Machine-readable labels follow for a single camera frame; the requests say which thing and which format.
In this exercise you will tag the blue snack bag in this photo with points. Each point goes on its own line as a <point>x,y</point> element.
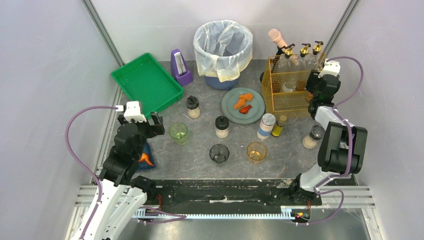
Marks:
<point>147,161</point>

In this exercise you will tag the white plastic bin liner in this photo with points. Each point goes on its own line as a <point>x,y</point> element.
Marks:
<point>222,49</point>

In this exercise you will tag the spice jar black lid powder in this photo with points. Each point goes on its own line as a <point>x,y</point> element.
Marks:
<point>193,107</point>

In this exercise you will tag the small yellow oil bottle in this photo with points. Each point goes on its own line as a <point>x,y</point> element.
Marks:
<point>279,126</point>

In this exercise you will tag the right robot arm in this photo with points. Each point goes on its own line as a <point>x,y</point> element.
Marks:
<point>342,148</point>

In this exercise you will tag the white blue canister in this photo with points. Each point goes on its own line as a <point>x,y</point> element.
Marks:
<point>266,126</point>

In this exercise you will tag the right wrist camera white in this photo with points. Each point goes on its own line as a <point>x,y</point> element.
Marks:
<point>330,67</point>

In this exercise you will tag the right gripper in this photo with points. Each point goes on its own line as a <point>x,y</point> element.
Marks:
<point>313,81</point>

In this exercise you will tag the green glass cup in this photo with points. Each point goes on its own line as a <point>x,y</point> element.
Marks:
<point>179,133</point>

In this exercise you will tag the red sauce bottle yellow cap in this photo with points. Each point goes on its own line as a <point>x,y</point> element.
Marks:
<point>309,97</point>

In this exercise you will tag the dark grey glass cup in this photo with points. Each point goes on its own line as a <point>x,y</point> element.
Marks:
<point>219,153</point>

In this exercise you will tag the spice jar right side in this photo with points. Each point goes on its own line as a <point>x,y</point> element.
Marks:
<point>311,140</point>

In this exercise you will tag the purple metronome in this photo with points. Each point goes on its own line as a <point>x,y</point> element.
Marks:
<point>179,68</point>

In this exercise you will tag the grey round plate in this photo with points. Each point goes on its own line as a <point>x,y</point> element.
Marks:
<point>234,115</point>

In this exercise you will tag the beige microphone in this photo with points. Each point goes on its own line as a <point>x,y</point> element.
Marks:
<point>275,36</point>

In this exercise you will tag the black microphone stand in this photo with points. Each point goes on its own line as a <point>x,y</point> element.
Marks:
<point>274,61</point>

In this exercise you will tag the green plastic tray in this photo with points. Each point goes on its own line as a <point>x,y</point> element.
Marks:
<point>145,80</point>

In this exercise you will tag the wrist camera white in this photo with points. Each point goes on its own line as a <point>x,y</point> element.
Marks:
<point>132,112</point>
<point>330,67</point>

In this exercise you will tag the clear glass oil bottle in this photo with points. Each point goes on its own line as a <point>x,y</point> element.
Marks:
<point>299,66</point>

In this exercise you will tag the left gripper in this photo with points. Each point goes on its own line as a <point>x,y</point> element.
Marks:
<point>154,125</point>

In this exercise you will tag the white cable duct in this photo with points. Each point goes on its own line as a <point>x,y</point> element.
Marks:
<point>284,214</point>

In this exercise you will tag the glass oil bottle dark liquid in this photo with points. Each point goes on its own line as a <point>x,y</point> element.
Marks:
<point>283,68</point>

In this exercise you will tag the orange fried chicken piece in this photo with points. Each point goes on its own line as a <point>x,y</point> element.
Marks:
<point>242,99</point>

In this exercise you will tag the amber glass cup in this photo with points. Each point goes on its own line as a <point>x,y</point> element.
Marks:
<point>256,151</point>

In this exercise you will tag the red fried chicken piece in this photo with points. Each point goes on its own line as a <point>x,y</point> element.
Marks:
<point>245,110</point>

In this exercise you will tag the blue trash bin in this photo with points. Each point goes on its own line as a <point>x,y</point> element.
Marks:
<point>215,83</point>

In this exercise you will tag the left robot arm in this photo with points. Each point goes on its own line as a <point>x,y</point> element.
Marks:
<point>118,194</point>

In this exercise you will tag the yellow wire basket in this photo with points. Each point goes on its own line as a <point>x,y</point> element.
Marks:
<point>292,104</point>

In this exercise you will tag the glass oil bottle amber residue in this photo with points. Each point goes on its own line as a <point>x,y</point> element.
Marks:
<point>312,62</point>

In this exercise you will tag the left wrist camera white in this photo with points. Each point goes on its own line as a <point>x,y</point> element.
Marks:
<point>132,112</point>

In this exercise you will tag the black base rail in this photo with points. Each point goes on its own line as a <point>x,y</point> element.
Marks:
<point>229,196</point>

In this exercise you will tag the spice jar black lid beans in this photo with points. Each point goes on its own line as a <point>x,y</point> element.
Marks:
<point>222,126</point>

